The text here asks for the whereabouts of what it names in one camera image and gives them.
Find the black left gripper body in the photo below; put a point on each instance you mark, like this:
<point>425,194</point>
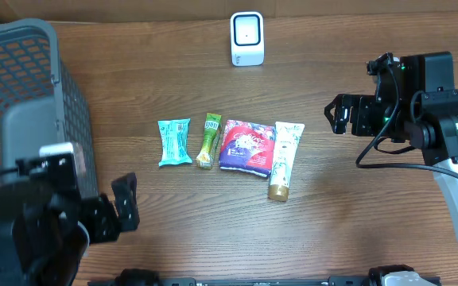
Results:
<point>99,220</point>

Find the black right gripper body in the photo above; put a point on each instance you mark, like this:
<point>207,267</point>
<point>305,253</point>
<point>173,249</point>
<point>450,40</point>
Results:
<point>370,118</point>

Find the white floral cream tube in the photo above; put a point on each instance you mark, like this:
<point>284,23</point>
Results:
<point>287,140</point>

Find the light green wipes pack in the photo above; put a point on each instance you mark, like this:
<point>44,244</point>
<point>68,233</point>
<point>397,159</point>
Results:
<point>174,139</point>

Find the green yellow juice carton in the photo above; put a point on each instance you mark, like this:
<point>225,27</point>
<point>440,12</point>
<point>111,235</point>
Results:
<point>212,131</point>

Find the purple red tissue pack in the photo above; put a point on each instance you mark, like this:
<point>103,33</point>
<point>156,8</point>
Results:
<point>247,147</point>

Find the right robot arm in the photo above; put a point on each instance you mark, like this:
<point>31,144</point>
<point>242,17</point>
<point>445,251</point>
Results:
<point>415,102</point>

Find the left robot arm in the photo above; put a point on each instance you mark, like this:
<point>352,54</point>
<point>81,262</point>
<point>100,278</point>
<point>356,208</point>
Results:
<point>46,226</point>

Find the white barcode scanner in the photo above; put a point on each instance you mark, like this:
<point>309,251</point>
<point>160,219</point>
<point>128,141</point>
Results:
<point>247,39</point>

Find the grey plastic mesh basket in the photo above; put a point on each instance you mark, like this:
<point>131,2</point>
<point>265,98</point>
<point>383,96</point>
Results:
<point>40,103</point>

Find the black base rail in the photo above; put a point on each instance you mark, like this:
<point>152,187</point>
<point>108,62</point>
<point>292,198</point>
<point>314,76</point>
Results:
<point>331,281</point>

